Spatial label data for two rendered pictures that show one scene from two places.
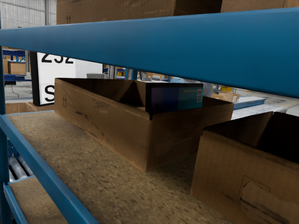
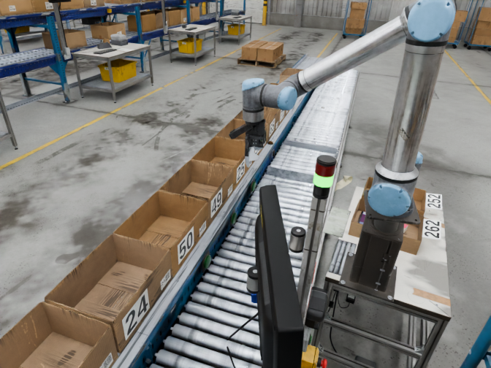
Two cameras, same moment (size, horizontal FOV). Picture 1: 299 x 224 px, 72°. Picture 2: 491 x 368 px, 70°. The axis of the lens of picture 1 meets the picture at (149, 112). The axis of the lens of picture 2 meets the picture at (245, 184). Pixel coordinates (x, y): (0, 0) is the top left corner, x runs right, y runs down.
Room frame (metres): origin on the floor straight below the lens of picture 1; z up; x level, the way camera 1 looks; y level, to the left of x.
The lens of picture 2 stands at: (0.62, 0.80, 2.06)
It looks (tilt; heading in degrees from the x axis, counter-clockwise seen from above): 31 degrees down; 334
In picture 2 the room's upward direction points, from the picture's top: 3 degrees clockwise
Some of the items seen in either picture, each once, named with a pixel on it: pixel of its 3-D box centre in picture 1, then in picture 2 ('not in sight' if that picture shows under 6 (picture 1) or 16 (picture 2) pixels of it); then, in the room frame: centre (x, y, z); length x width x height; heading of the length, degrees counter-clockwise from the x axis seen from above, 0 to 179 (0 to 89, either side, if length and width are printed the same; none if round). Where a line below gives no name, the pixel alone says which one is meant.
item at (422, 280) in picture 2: not in sight; (391, 238); (1.72, -0.73, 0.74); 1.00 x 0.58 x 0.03; 131
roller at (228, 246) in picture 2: not in sight; (264, 255); (1.88, 0.04, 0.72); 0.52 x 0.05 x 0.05; 47
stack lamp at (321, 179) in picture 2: not in sight; (324, 172); (1.26, 0.25, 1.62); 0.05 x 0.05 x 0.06
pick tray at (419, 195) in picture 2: not in sight; (392, 198); (1.98, -0.98, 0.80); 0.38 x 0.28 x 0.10; 40
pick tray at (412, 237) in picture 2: not in sight; (386, 224); (1.77, -0.72, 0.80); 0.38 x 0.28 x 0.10; 39
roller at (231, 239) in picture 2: not in sight; (267, 248); (1.93, -0.01, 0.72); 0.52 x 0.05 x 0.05; 47
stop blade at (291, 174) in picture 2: not in sight; (297, 177); (2.52, -0.57, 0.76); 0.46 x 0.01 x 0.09; 47
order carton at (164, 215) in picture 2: not in sight; (164, 229); (2.01, 0.54, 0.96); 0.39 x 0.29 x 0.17; 137
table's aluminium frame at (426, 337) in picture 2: not in sight; (377, 282); (1.72, -0.73, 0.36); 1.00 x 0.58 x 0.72; 131
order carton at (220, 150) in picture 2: not in sight; (223, 161); (2.58, 0.00, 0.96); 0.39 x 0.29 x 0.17; 137
